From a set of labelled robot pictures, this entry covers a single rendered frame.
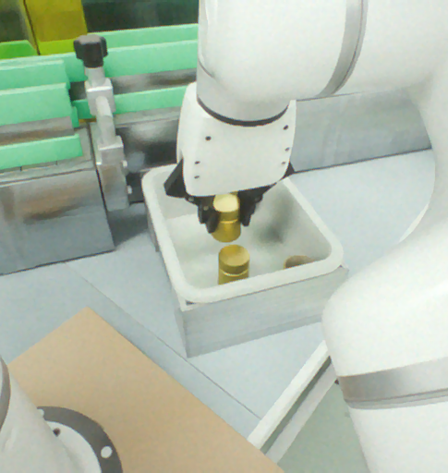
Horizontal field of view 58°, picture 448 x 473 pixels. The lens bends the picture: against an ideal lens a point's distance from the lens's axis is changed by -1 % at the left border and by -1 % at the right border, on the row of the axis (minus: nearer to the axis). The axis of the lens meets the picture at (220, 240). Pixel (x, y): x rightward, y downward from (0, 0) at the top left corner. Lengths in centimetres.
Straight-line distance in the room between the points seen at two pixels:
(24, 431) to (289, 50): 23
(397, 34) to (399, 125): 54
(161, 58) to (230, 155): 23
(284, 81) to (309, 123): 45
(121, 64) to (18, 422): 42
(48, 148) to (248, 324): 28
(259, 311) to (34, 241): 28
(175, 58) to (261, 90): 36
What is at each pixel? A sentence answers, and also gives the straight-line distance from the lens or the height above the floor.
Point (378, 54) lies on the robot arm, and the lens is 21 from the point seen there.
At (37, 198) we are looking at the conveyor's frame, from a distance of 49.
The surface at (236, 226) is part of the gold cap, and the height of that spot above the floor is 83.
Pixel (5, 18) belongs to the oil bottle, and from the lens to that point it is 54.
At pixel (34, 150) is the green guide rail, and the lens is 48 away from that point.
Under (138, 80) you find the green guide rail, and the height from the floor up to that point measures 92.
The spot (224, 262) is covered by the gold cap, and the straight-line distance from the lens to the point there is 43.
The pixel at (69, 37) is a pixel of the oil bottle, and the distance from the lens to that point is 55.
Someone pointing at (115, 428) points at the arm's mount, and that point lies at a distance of 38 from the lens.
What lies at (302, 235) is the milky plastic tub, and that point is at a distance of 47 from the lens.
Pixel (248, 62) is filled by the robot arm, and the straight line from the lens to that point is 19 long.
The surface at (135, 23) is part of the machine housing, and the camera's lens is 75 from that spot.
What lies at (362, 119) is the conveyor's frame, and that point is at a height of 83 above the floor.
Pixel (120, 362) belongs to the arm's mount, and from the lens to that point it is 41.
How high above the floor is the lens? 112
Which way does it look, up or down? 42 degrees down
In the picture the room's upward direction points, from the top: straight up
